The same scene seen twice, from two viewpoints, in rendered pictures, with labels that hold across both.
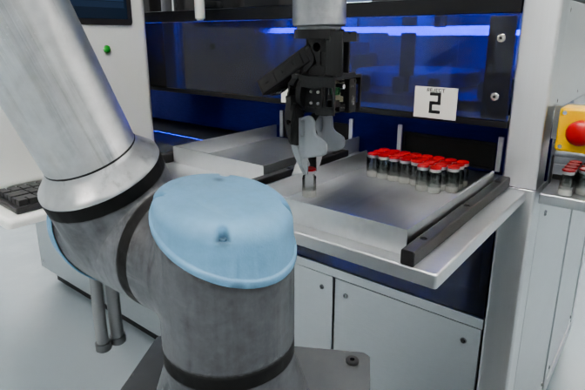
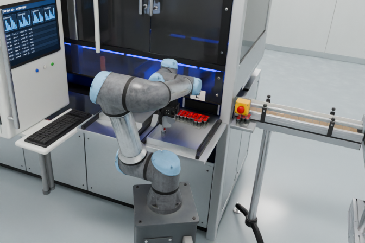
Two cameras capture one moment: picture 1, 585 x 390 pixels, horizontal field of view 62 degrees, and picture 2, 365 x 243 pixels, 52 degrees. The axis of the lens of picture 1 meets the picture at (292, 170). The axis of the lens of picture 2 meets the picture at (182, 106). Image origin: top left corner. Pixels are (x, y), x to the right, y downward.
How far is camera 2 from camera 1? 1.16 m
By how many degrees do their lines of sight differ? 21
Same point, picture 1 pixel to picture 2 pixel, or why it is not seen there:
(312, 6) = not seen: hidden behind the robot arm
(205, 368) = (166, 190)
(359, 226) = (182, 148)
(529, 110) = (227, 100)
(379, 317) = not seen: hidden behind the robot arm
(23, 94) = (130, 144)
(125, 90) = (58, 79)
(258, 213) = (175, 161)
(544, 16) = (231, 74)
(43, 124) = (131, 148)
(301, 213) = (164, 145)
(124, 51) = (58, 62)
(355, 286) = not seen: hidden behind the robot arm
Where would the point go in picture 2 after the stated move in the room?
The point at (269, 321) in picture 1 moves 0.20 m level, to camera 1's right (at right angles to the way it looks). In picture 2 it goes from (177, 180) to (222, 173)
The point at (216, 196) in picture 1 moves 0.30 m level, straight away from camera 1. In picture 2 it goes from (164, 157) to (138, 123)
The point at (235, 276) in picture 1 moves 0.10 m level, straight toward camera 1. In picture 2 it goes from (173, 173) to (183, 189)
